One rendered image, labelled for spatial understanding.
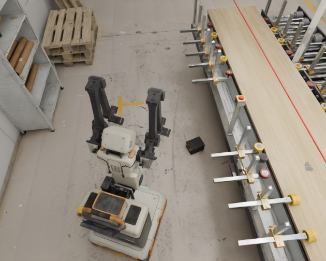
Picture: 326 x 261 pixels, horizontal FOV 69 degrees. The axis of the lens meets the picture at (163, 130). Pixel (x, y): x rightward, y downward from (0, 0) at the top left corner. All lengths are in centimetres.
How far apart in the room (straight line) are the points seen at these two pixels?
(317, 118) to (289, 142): 43
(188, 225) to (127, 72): 270
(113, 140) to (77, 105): 231
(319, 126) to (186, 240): 171
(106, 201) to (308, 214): 149
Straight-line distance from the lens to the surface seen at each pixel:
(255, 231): 215
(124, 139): 163
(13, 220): 330
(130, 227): 196
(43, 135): 375
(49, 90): 413
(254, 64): 302
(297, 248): 215
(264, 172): 213
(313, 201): 218
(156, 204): 255
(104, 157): 176
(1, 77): 315
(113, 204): 193
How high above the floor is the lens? 269
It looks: 54 degrees down
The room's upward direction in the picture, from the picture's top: 3 degrees counter-clockwise
